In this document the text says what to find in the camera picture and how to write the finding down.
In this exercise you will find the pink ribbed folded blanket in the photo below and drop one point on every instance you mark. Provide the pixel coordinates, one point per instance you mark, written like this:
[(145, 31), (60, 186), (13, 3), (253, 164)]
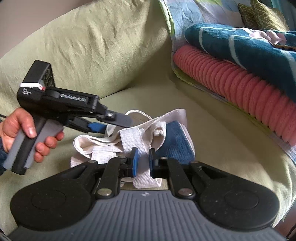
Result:
[(255, 96)]

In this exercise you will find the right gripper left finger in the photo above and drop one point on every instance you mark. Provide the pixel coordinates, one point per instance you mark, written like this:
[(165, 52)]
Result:
[(112, 172)]

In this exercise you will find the green sofa seat cover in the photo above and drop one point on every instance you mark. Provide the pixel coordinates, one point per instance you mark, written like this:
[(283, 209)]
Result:
[(151, 190)]

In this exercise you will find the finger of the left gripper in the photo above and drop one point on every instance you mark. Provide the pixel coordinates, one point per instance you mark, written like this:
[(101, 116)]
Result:
[(116, 119), (97, 127)]

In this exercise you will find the olive patterned throw pillow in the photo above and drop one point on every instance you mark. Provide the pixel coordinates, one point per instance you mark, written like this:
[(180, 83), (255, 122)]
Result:
[(258, 16)]

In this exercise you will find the left hand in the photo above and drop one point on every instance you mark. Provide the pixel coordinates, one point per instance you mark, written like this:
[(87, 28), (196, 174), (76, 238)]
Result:
[(22, 120)]

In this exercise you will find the green sofa back cushion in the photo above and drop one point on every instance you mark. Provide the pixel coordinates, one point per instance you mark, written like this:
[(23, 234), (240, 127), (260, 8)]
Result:
[(117, 50)]

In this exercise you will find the green white canvas shopping bag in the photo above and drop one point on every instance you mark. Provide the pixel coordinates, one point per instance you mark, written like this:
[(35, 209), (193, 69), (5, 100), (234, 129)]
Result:
[(167, 134)]

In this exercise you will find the black camera box left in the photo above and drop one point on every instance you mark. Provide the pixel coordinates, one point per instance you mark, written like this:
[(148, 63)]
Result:
[(40, 76)]

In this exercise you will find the teal striped folded towel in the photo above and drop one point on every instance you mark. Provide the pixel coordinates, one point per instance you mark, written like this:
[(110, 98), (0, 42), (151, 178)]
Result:
[(267, 54)]

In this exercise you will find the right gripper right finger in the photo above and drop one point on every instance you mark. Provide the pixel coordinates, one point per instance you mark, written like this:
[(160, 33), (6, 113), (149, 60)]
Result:
[(172, 171)]

